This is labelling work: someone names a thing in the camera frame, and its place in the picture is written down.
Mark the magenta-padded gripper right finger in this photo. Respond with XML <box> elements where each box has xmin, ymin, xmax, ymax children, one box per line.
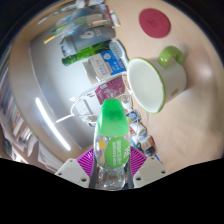
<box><xmin>128</xmin><ymin>146</ymin><xmax>168</xmax><ymax>189</ymax></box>

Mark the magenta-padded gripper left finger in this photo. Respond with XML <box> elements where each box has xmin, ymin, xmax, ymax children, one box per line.
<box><xmin>54</xmin><ymin>148</ymin><xmax>98</xmax><ymax>189</ymax></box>

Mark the clear bottle with green cap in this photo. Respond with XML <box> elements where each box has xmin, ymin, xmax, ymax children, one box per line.
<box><xmin>93</xmin><ymin>98</ymin><xmax>132</xmax><ymax>191</ymax></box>

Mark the white light bar desk lamp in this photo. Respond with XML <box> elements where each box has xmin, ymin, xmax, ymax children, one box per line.
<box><xmin>34</xmin><ymin>97</ymin><xmax>74</xmax><ymax>152</ymax></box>

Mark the magenta snack pouch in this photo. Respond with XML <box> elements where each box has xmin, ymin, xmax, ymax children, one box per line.
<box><xmin>94</xmin><ymin>78</ymin><xmax>127</xmax><ymax>105</ymax></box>

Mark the white and blue box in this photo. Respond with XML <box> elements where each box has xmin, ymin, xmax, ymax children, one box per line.
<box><xmin>83</xmin><ymin>49</ymin><xmax>128</xmax><ymax>84</ymax></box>

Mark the grey tumbler bottle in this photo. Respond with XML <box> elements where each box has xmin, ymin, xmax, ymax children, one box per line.
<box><xmin>59</xmin><ymin>26</ymin><xmax>117</xmax><ymax>56</ymax></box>

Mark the flat round red coaster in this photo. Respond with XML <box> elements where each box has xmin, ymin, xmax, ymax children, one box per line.
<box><xmin>138</xmin><ymin>8</ymin><xmax>172</xmax><ymax>39</ymax></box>

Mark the white mug with green handle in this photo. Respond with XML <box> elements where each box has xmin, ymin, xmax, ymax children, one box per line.
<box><xmin>127</xmin><ymin>45</ymin><xmax>188</xmax><ymax>115</ymax></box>

